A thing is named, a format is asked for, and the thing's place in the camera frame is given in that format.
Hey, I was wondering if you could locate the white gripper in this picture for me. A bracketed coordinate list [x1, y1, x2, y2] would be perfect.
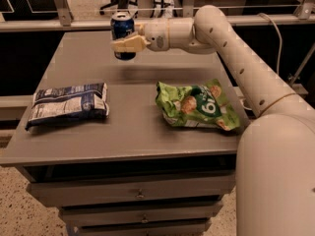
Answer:
[110, 18, 169, 53]

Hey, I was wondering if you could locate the blue pepsi can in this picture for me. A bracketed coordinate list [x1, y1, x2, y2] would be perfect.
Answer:
[110, 11, 136, 61]

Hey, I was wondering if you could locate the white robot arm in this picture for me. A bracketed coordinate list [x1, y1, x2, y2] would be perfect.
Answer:
[111, 5, 315, 236]

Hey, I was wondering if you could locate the blue chip bag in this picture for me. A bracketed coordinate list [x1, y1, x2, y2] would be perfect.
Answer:
[26, 83, 109, 130]

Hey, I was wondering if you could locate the green chip bag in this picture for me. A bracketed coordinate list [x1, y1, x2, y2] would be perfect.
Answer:
[156, 79, 240, 131]

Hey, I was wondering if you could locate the grey drawer cabinet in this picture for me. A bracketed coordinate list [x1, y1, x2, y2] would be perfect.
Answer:
[0, 27, 263, 236]

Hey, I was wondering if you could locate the grey metal railing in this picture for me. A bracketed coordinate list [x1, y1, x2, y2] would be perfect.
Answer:
[0, 0, 315, 32]

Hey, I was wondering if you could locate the top grey drawer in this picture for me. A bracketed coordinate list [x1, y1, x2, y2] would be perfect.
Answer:
[28, 171, 235, 207]

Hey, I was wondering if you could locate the grey drawer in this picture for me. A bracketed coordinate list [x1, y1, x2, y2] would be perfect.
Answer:
[61, 201, 222, 226]
[78, 218, 211, 236]
[28, 171, 235, 207]

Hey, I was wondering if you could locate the middle grey drawer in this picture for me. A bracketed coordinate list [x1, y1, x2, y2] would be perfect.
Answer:
[61, 201, 222, 226]

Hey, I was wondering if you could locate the bottom grey drawer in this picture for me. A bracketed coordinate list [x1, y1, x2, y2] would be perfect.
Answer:
[78, 218, 211, 236]

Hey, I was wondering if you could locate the white cable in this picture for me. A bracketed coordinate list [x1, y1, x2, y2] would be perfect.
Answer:
[257, 12, 284, 77]

